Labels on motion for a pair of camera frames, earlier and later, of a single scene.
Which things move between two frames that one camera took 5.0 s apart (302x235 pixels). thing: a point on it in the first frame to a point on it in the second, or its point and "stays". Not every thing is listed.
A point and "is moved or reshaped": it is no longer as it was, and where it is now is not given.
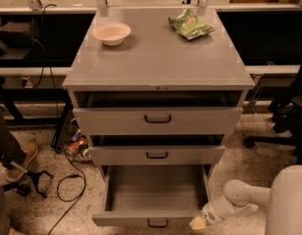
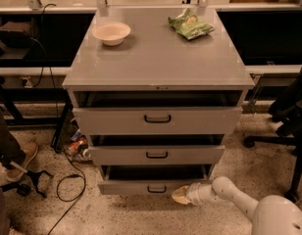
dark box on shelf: x=18 y=35 stays
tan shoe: x=30 y=151 stays
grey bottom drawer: x=152 y=196 is moved or reshaped
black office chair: x=290 y=114 stays
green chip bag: x=188 y=25 stays
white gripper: x=211 y=214 to x=193 y=195
